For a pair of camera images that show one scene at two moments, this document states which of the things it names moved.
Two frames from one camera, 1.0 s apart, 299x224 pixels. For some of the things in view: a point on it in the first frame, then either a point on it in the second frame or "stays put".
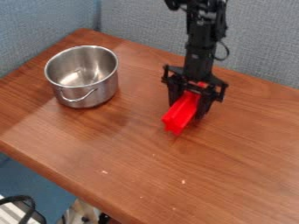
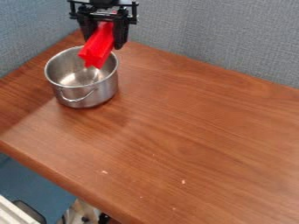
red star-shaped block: x=177 y=118 -> x=97 y=45
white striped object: x=14 y=211 stays put
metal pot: x=83 y=73 stays put
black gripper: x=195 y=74 -> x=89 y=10
